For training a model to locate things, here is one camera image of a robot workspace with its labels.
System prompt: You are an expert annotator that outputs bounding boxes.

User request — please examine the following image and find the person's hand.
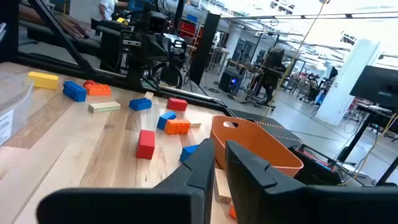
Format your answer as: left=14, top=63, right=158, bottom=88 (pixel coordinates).
left=60, top=17, right=91, bottom=39

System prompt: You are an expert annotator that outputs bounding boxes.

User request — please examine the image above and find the clear plastic bin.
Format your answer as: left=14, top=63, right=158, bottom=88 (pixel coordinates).
left=0, top=70, right=34, bottom=147

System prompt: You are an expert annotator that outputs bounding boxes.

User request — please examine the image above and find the large black monitor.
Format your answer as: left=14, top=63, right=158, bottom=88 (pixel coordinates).
left=349, top=64, right=398, bottom=110

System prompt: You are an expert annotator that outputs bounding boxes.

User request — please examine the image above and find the dark grey side desk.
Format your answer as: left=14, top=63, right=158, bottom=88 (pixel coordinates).
left=18, top=19, right=103, bottom=58

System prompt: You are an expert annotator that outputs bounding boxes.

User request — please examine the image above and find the black upright panel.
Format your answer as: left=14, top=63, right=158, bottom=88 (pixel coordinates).
left=188, top=12, right=222, bottom=86

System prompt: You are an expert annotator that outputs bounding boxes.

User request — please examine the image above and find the large orange studded block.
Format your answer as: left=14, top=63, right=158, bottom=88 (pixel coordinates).
left=83, top=80, right=113, bottom=96
left=164, top=119, right=192, bottom=136

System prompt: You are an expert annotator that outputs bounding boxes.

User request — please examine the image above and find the orange plastic bin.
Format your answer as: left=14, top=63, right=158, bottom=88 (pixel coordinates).
left=210, top=114, right=305, bottom=179

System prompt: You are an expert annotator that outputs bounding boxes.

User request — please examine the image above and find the pale wooden block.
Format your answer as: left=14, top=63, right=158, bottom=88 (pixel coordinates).
left=87, top=101, right=122, bottom=114

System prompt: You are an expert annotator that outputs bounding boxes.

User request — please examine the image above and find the black crate red top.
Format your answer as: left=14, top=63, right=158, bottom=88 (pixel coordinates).
left=288, top=144, right=343, bottom=187

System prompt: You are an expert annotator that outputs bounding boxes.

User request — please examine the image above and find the dark background machine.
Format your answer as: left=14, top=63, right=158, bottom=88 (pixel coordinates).
left=253, top=46, right=289, bottom=106

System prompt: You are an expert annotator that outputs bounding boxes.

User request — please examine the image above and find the white paper label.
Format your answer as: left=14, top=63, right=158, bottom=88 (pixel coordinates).
left=0, top=108, right=15, bottom=146

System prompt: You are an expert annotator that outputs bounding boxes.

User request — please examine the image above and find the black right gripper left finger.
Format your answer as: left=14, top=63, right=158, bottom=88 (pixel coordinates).
left=35, top=138, right=216, bottom=224

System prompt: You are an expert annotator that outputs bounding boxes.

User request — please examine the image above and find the black computer tower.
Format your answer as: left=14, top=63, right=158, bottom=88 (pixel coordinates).
left=218, top=67, right=246, bottom=96

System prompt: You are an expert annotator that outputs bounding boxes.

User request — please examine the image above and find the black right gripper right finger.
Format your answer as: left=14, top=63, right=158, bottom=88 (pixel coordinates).
left=224, top=139, right=398, bottom=224

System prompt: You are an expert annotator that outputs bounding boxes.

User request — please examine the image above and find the yellow cable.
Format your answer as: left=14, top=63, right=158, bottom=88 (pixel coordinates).
left=263, top=0, right=327, bottom=116

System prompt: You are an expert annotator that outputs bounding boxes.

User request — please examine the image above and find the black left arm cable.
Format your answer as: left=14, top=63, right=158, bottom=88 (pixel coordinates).
left=150, top=61, right=184, bottom=90

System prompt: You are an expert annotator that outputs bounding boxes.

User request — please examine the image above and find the large yellow block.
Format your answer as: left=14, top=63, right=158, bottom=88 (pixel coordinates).
left=26, top=71, right=60, bottom=91

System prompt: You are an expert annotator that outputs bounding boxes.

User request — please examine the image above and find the black office chair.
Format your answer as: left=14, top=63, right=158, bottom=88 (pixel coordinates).
left=300, top=76, right=321, bottom=103

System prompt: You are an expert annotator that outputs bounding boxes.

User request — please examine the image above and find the red block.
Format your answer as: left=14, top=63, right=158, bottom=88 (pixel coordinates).
left=136, top=129, right=156, bottom=161
left=166, top=97, right=188, bottom=112

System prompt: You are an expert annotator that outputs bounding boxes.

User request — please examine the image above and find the white building column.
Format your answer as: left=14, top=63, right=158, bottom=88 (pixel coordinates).
left=314, top=39, right=382, bottom=127

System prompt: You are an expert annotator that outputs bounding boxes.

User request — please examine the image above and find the person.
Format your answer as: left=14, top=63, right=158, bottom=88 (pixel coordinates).
left=98, top=0, right=130, bottom=21

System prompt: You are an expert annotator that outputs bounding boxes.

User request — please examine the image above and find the large blue studded block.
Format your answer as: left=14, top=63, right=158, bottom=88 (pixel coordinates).
left=62, top=80, right=88, bottom=103

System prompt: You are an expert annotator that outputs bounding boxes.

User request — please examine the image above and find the red storage shelf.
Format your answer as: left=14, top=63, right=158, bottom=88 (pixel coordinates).
left=179, top=19, right=203, bottom=41

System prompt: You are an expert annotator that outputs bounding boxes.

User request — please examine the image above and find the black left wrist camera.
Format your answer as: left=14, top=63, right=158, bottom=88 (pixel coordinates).
left=145, top=10, right=171, bottom=34

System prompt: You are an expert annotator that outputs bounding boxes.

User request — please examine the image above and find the black standing desk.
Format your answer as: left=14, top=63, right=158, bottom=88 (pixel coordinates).
left=337, top=104, right=398, bottom=162

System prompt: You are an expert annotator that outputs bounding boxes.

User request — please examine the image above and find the person's forearm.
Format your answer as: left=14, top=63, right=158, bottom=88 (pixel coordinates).
left=18, top=3, right=68, bottom=27

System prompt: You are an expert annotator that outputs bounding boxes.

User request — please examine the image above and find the black mat orange striped edge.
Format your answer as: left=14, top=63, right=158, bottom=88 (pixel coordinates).
left=229, top=108, right=302, bottom=150

